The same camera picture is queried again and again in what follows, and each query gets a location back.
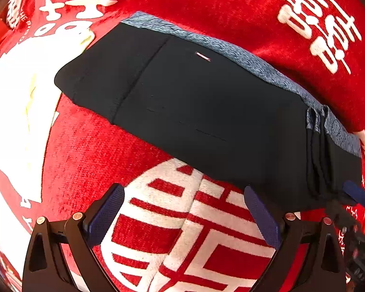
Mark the black pants with blue trim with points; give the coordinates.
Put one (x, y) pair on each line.
(218, 108)

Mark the red bedspread with white characters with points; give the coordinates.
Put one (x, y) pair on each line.
(178, 229)

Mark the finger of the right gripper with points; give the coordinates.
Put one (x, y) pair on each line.
(337, 216)
(355, 192)

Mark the red embroidered pillow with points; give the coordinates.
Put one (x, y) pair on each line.
(353, 244)

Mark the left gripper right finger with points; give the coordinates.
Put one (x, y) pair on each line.
(307, 253)

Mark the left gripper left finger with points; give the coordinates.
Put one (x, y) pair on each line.
(46, 268)

